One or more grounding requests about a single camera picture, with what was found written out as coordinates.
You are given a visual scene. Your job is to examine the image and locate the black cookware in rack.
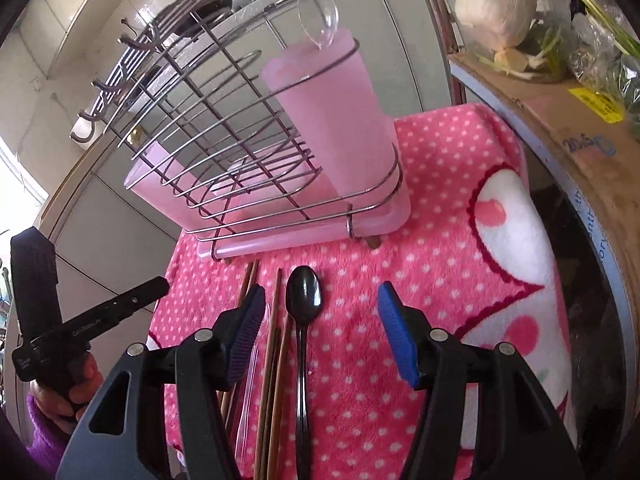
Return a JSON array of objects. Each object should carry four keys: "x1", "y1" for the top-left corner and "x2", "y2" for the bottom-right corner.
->
[{"x1": 189, "y1": 0, "x2": 234, "y2": 17}]

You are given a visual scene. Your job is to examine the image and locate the clear plastic fork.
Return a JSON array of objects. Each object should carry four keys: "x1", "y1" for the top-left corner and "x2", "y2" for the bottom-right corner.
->
[{"x1": 234, "y1": 340, "x2": 262, "y2": 463}]

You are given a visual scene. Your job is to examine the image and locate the person's left forearm purple sleeve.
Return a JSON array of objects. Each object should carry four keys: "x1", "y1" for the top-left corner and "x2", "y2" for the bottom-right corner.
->
[{"x1": 24, "y1": 395, "x2": 77, "y2": 480}]

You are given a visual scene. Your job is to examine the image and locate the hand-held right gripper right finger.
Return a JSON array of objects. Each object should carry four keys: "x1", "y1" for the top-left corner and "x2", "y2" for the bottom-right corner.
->
[{"x1": 377, "y1": 282, "x2": 586, "y2": 480}]

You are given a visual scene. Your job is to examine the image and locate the metal pole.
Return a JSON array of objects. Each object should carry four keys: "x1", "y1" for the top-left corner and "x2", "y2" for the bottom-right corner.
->
[{"x1": 414, "y1": 0, "x2": 467, "y2": 107}]

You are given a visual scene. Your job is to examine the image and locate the napa cabbage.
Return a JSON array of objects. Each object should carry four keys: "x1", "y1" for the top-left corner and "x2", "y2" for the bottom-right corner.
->
[{"x1": 453, "y1": 0, "x2": 541, "y2": 70}]

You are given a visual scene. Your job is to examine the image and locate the pink plastic drip tray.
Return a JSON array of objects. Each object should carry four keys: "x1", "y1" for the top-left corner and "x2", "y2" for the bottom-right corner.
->
[{"x1": 195, "y1": 192, "x2": 412, "y2": 262}]

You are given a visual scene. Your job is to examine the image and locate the cardboard box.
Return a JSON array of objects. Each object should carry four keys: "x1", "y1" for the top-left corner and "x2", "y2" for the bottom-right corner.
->
[{"x1": 447, "y1": 50, "x2": 640, "y2": 341}]

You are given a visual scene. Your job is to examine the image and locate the white pipe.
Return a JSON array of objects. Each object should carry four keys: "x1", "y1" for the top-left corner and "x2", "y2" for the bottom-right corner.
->
[{"x1": 69, "y1": 114, "x2": 97, "y2": 147}]

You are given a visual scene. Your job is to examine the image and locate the metal wire dish rack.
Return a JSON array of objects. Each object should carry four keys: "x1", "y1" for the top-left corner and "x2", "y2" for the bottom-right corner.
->
[{"x1": 67, "y1": 0, "x2": 404, "y2": 262}]

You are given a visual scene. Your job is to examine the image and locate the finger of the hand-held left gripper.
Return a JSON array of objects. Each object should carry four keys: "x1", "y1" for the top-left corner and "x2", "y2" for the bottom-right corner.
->
[{"x1": 60, "y1": 276, "x2": 171, "y2": 337}]

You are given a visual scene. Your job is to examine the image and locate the person's left hand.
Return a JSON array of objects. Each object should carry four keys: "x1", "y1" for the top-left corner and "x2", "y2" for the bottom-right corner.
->
[{"x1": 29, "y1": 352, "x2": 104, "y2": 434}]

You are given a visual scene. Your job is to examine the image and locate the short pink utensil holder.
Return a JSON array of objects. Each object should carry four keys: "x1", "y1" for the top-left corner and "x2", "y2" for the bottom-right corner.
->
[{"x1": 123, "y1": 141, "x2": 243, "y2": 235}]

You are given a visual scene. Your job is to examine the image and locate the pink polka dot blanket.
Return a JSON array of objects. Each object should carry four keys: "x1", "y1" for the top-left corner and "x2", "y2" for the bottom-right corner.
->
[{"x1": 147, "y1": 102, "x2": 574, "y2": 480}]

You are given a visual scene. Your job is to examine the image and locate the clear plastic spoon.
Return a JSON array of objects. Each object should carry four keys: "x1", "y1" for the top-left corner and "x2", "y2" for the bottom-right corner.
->
[{"x1": 297, "y1": 0, "x2": 342, "y2": 52}]

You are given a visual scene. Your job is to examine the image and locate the clear plastic bag of greens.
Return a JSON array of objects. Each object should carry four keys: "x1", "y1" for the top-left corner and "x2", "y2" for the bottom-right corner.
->
[{"x1": 529, "y1": 0, "x2": 640, "y2": 128}]

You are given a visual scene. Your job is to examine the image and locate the tall pink utensil cup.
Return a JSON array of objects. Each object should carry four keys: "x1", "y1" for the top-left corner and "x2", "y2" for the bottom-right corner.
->
[{"x1": 258, "y1": 30, "x2": 401, "y2": 200}]

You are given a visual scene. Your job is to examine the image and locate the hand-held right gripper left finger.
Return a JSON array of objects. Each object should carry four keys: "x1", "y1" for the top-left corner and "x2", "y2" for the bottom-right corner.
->
[{"x1": 55, "y1": 284, "x2": 267, "y2": 480}]

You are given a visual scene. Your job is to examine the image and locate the black plastic spoon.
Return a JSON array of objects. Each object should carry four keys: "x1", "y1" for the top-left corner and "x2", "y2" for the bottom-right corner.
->
[{"x1": 285, "y1": 265, "x2": 325, "y2": 480}]

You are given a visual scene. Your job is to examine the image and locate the green onions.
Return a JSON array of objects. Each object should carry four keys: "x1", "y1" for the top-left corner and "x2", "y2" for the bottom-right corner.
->
[{"x1": 556, "y1": 0, "x2": 640, "y2": 61}]

